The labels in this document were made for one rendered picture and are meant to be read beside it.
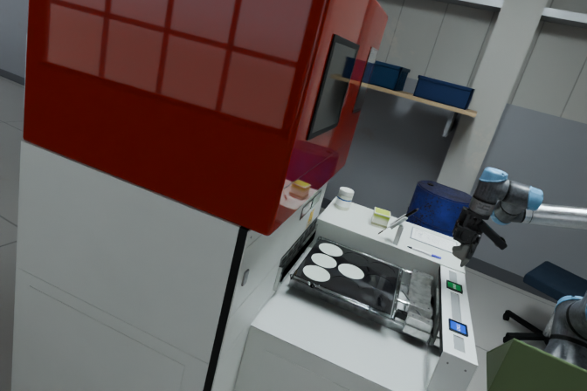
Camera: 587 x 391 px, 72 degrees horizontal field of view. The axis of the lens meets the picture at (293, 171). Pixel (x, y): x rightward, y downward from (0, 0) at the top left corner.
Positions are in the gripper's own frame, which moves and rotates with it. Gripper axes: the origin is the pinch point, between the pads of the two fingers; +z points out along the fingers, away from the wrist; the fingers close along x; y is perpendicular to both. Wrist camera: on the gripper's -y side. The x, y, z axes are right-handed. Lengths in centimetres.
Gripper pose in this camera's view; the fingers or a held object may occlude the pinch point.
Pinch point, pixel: (464, 264)
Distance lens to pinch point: 158.3
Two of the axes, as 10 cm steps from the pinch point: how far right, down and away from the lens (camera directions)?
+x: -3.2, 2.1, -9.2
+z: -2.4, 9.3, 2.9
